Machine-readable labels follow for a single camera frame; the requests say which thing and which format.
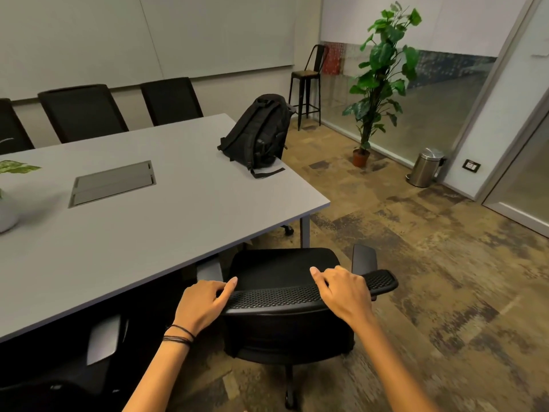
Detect steel pedal trash bin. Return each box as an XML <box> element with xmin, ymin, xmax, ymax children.
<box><xmin>405</xmin><ymin>147</ymin><xmax>447</xmax><ymax>189</ymax></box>

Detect person's left forearm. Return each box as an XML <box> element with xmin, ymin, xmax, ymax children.
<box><xmin>123</xmin><ymin>325</ymin><xmax>197</xmax><ymax>412</ymax></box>

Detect black office chair with armrest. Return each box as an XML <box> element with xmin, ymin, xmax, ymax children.
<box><xmin>0</xmin><ymin>313</ymin><xmax>134</xmax><ymax>412</ymax></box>

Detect glass partition wall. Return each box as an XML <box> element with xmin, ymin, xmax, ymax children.
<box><xmin>318</xmin><ymin>0</ymin><xmax>532</xmax><ymax>168</ymax></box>

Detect person's right forearm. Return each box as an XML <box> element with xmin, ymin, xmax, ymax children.
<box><xmin>354</xmin><ymin>315</ymin><xmax>440</xmax><ymax>412</ymax></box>

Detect person's right hand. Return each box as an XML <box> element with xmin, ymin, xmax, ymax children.
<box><xmin>309</xmin><ymin>265</ymin><xmax>375</xmax><ymax>328</ymax></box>

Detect grey conference table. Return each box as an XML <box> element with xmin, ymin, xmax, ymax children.
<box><xmin>0</xmin><ymin>113</ymin><xmax>331</xmax><ymax>343</ymax></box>

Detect tall green potted plant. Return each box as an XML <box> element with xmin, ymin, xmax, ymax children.
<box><xmin>342</xmin><ymin>1</ymin><xmax>423</xmax><ymax>169</ymax></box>

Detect black metal bar stool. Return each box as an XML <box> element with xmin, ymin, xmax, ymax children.
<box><xmin>288</xmin><ymin>44</ymin><xmax>329</xmax><ymax>132</ymax></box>

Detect white wall board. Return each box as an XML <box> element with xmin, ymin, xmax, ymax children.
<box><xmin>0</xmin><ymin>0</ymin><xmax>298</xmax><ymax>102</ymax></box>

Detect black mesh office chair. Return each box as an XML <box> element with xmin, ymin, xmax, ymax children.
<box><xmin>197</xmin><ymin>243</ymin><xmax>399</xmax><ymax>411</ymax></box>
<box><xmin>0</xmin><ymin>98</ymin><xmax>35</xmax><ymax>156</ymax></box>
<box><xmin>140</xmin><ymin>77</ymin><xmax>204</xmax><ymax>127</ymax></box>
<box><xmin>38</xmin><ymin>84</ymin><xmax>130</xmax><ymax>144</ymax></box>

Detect grey table cable hatch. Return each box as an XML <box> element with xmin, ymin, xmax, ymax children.
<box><xmin>68</xmin><ymin>160</ymin><xmax>157</xmax><ymax>209</ymax></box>

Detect black backpack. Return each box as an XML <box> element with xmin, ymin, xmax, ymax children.
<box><xmin>217</xmin><ymin>94</ymin><xmax>297</xmax><ymax>180</ymax></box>

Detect person's left hand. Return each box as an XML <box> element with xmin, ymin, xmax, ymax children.
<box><xmin>173</xmin><ymin>276</ymin><xmax>238</xmax><ymax>338</ymax></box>

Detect black string bracelets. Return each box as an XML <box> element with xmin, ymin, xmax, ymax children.
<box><xmin>162</xmin><ymin>324</ymin><xmax>197</xmax><ymax>349</ymax></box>

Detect glass door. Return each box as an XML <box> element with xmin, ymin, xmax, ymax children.
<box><xmin>480</xmin><ymin>98</ymin><xmax>549</xmax><ymax>239</ymax></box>

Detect white potted plant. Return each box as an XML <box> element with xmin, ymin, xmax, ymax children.
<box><xmin>0</xmin><ymin>138</ymin><xmax>43</xmax><ymax>235</ymax></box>

